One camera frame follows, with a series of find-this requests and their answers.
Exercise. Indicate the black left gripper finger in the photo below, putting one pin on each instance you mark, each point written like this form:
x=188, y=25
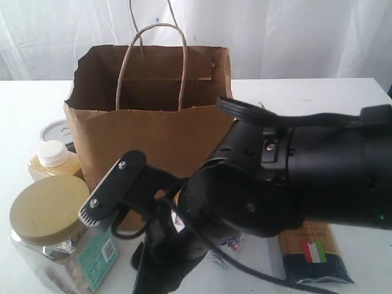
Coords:
x=112, y=189

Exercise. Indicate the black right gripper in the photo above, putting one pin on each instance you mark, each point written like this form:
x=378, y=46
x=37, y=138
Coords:
x=216, y=203

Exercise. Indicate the blue white milk carton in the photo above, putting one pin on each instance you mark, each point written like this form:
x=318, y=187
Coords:
x=231, y=247

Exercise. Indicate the brown paper bag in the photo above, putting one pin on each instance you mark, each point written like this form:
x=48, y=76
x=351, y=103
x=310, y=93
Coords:
x=156, y=99

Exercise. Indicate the clear jar gold lid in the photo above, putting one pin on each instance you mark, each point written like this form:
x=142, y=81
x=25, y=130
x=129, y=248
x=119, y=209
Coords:
x=66, y=255

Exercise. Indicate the yellow grain bottle white cap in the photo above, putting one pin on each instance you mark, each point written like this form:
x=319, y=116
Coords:
x=53, y=158

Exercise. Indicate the silver pull-tab tin can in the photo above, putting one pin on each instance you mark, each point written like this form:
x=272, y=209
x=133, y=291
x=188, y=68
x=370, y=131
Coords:
x=58, y=130

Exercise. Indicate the spaghetti pasta package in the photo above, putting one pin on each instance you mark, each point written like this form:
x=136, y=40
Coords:
x=310, y=254

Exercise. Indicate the white backdrop curtain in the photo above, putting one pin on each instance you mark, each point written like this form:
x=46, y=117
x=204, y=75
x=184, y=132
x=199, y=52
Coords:
x=43, y=40

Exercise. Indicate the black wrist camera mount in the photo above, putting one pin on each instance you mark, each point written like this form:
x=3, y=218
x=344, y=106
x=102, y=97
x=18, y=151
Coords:
x=137, y=206

